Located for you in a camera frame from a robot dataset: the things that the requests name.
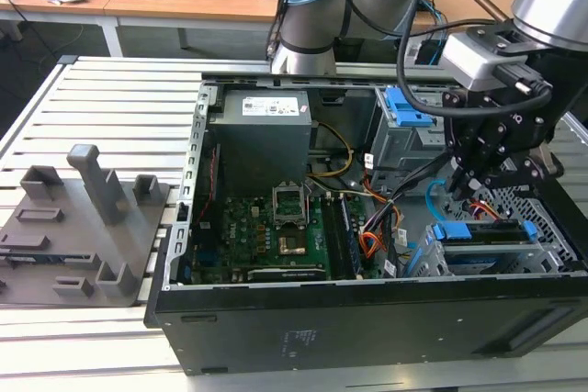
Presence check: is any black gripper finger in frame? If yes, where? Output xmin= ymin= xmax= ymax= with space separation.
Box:
xmin=467 ymin=144 xmax=565 ymax=192
xmin=442 ymin=88 xmax=489 ymax=203

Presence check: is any blue data wire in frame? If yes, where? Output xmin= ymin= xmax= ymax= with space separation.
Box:
xmin=424 ymin=178 xmax=456 ymax=224

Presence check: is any hard disk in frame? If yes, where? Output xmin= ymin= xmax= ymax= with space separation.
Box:
xmin=428 ymin=218 xmax=539 ymax=270

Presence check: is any perforated metal disk bay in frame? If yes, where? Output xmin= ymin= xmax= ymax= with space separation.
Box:
xmin=408 ymin=178 xmax=588 ymax=279

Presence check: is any grey metal drive cage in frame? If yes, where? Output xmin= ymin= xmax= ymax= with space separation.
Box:
xmin=370 ymin=86 xmax=454 ymax=189

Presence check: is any blue plastic drive latch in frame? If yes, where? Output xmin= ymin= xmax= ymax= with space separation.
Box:
xmin=386 ymin=85 xmax=434 ymax=128

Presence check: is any RAM stick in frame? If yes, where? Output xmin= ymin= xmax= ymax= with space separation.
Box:
xmin=338 ymin=195 xmax=365 ymax=277

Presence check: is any metal socket cover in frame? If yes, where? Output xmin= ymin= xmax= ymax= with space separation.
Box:
xmin=272 ymin=184 xmax=308 ymax=227

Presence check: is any grey power supply unit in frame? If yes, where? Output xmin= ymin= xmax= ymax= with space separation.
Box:
xmin=206 ymin=88 xmax=314 ymax=178

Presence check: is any black open PC case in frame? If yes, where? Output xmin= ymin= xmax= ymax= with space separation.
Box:
xmin=143 ymin=71 xmax=588 ymax=377

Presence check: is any graphics card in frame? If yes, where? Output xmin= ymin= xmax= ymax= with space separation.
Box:
xmin=246 ymin=264 xmax=326 ymax=282

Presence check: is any green motherboard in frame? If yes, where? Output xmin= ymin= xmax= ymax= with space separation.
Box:
xmin=190 ymin=189 xmax=382 ymax=284

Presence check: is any grey plastic parts rack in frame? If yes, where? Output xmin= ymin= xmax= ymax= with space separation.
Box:
xmin=0 ymin=142 xmax=172 ymax=308

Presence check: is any orange disk power wire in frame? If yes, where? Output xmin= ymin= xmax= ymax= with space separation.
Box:
xmin=467 ymin=199 xmax=501 ymax=220

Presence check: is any black sleeved power wire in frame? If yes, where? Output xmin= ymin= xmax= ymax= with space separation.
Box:
xmin=362 ymin=152 xmax=454 ymax=237

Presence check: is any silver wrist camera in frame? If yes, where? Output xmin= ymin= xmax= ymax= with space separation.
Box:
xmin=439 ymin=28 xmax=553 ymax=95

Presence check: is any black camera cable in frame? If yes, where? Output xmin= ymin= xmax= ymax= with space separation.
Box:
xmin=395 ymin=0 xmax=552 ymax=118

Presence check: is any yellow wire bundle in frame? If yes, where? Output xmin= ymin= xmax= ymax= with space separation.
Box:
xmin=306 ymin=120 xmax=355 ymax=179

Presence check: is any blue cable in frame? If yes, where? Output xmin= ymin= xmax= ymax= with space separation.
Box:
xmin=418 ymin=0 xmax=450 ymax=67

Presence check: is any orange red wire bundle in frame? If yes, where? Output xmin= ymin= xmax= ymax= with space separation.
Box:
xmin=360 ymin=206 xmax=401 ymax=265

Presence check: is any black arm base cable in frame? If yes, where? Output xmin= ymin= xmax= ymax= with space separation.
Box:
xmin=265 ymin=0 xmax=302 ymax=63

